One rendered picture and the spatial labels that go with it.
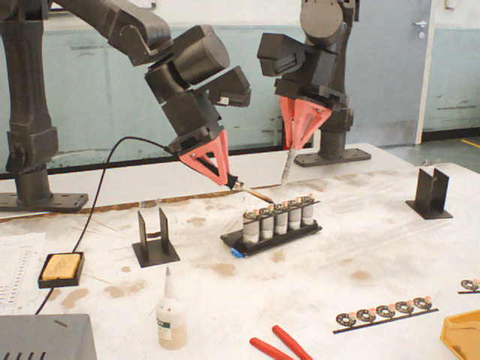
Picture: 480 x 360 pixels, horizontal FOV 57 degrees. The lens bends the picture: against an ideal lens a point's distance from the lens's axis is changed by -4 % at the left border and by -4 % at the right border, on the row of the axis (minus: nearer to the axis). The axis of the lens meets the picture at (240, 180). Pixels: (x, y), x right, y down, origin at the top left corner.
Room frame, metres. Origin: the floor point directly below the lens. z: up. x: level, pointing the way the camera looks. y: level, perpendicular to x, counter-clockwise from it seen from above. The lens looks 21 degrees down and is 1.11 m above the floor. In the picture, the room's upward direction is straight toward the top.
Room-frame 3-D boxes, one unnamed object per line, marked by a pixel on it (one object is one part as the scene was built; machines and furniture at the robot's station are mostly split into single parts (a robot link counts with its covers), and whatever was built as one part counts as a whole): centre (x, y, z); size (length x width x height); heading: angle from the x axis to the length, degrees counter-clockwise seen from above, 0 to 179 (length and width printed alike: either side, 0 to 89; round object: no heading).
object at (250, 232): (0.63, -0.02, 0.79); 0.02 x 0.02 x 0.05
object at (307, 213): (0.70, -0.11, 0.79); 0.02 x 0.02 x 0.05
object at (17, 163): (0.81, 0.39, 0.85); 0.09 x 0.06 x 0.06; 159
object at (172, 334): (0.42, 0.08, 0.80); 0.03 x 0.03 x 0.10
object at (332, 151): (1.10, -0.23, 0.79); 0.20 x 0.07 x 0.08; 110
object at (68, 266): (0.56, 0.26, 0.76); 0.07 x 0.05 x 0.02; 10
